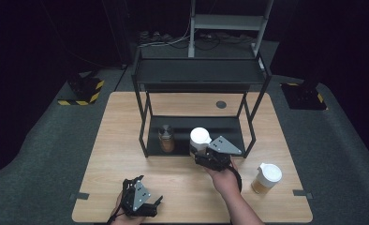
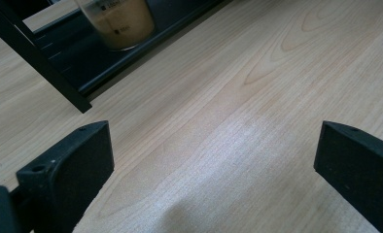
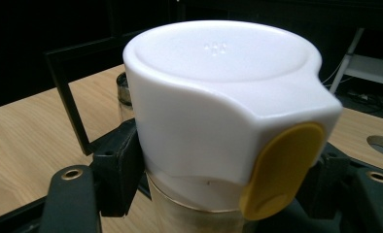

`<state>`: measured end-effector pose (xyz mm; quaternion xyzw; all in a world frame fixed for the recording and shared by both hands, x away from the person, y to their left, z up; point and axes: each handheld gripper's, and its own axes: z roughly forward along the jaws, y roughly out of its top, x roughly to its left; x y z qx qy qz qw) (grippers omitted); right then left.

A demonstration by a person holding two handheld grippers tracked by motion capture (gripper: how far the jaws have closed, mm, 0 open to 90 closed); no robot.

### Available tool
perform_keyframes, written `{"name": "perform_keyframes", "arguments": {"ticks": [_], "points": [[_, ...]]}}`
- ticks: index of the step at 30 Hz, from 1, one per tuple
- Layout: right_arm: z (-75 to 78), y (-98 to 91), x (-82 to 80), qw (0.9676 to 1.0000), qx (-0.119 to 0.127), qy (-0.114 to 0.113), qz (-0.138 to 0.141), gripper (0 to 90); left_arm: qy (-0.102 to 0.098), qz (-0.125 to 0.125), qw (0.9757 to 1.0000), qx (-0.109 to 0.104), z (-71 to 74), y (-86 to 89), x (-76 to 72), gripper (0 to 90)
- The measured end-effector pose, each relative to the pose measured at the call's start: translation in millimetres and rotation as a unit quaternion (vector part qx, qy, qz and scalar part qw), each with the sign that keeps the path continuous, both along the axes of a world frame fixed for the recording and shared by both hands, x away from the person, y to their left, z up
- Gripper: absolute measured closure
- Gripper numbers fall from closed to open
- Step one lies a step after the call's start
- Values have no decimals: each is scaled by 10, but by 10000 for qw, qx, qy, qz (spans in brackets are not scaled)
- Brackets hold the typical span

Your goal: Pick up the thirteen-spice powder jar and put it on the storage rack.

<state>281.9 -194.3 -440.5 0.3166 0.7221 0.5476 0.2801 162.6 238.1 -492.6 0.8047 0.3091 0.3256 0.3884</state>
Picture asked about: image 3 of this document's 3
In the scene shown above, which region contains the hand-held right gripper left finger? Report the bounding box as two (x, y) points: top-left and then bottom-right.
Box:
(89, 117), (148, 218)

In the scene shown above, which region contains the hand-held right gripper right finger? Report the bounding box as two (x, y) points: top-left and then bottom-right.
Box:
(295, 142), (353, 221)

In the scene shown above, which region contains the black two-tier metal rack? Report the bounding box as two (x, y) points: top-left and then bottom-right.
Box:
(44, 30), (149, 157)

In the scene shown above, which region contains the white-lid glass jar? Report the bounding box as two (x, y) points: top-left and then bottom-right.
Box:
(122, 19), (344, 233)

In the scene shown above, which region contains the grey metal stand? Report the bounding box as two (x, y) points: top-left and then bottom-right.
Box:
(328, 27), (383, 95)

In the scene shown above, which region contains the bundle of floor cables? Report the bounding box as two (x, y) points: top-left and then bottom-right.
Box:
(322, 57), (383, 115)

